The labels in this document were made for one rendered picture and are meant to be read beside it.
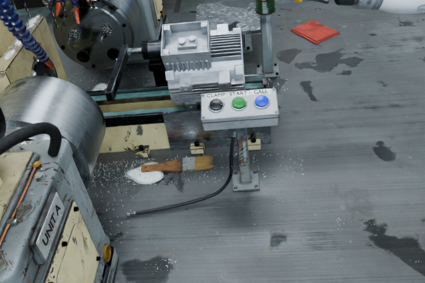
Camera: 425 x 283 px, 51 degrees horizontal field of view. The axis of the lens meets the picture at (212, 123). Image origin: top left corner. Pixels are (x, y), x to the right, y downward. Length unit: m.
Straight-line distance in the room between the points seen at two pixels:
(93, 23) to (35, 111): 0.55
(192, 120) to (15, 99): 0.47
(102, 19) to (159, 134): 0.40
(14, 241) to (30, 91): 0.40
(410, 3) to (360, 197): 0.47
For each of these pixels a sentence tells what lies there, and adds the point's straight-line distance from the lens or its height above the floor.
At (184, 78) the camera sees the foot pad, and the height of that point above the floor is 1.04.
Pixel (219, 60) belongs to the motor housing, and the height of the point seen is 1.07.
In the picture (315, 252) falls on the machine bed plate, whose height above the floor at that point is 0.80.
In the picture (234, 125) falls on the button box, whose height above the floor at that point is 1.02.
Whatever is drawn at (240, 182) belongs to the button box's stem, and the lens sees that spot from 1.16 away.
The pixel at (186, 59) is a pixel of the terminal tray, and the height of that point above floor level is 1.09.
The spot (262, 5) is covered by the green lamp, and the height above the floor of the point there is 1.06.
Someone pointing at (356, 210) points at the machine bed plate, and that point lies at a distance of 1.12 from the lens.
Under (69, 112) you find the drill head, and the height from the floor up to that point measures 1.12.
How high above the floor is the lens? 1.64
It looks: 38 degrees down
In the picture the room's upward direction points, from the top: 8 degrees counter-clockwise
